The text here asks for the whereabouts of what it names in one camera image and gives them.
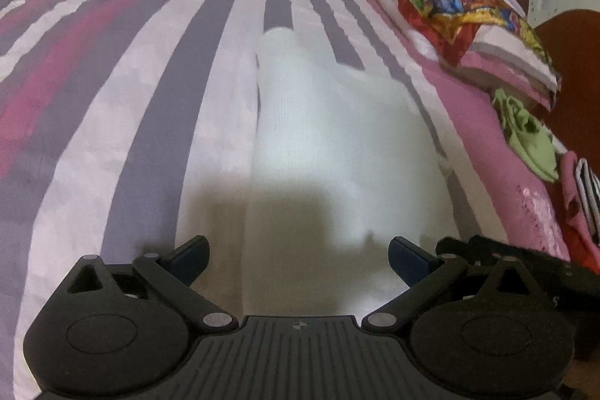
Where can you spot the pink white folded blanket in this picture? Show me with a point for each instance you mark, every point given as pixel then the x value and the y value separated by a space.
pixel 511 58

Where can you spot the green cloth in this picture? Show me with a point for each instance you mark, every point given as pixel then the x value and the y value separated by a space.
pixel 529 142

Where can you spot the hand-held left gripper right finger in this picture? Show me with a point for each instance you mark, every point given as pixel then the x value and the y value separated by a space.
pixel 408 259

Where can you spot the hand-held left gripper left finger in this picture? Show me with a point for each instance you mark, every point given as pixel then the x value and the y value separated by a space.
pixel 187 257

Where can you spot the white garment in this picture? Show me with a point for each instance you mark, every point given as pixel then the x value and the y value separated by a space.
pixel 328 147

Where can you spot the wooden headboard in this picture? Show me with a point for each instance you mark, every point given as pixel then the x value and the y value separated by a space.
pixel 576 67

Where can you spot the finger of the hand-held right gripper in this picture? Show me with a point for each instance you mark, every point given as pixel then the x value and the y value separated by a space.
pixel 539 258

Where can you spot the black white striped cloth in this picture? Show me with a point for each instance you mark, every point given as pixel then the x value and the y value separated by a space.
pixel 588 189

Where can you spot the red printed cloth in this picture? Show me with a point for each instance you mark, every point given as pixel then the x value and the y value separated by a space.
pixel 445 1

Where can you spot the purple pink striped bed sheet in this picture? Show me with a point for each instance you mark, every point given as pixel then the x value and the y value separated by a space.
pixel 93 100

